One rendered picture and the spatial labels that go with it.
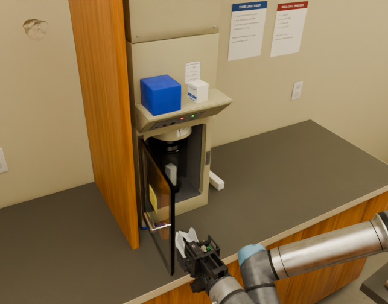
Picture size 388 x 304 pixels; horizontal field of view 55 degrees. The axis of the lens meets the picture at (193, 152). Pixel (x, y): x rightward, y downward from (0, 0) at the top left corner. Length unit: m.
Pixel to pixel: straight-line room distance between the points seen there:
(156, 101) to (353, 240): 0.67
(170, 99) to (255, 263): 0.56
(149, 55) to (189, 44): 0.15
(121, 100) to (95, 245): 0.66
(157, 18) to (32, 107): 0.70
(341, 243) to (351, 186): 1.09
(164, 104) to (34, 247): 0.79
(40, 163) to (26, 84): 0.37
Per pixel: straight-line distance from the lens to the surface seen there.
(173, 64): 1.27
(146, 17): 1.18
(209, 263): 0.92
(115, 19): 1.05
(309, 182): 1.94
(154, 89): 1.14
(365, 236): 0.93
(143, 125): 1.22
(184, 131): 1.44
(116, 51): 1.07
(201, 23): 1.28
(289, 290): 2.14
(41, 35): 1.56
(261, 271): 0.95
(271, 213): 1.70
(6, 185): 1.81
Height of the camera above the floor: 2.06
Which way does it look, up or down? 33 degrees down
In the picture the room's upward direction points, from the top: 2 degrees clockwise
